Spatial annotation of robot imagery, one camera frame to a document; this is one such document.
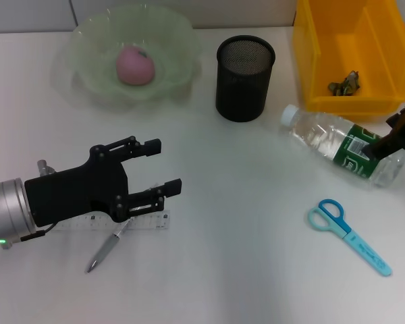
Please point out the pink peach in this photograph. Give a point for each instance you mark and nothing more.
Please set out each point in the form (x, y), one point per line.
(135, 67)

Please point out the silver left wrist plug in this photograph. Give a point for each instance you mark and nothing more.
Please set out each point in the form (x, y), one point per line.
(44, 167)

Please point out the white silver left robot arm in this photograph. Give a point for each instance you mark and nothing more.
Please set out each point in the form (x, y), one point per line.
(6, 209)

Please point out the clear green-label water bottle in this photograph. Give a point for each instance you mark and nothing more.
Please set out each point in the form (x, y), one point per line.
(317, 135)

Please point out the black mesh pen holder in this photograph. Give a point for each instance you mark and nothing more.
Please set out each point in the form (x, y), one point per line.
(244, 91)

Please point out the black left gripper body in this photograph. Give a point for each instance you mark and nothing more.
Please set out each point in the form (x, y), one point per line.
(74, 192)

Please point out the grey ballpoint pen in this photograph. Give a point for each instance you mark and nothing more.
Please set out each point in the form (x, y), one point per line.
(104, 249)

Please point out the translucent green fruit plate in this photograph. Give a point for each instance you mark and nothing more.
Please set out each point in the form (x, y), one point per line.
(87, 67)

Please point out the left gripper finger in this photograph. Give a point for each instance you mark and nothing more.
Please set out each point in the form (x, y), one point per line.
(145, 202)
(148, 148)

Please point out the yellow plastic bin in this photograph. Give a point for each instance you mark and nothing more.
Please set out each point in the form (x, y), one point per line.
(351, 40)

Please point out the transparent plastic ruler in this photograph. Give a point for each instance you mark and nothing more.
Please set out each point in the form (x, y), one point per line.
(148, 221)

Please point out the blue teal scissors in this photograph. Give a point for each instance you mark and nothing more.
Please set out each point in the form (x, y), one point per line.
(357, 241)

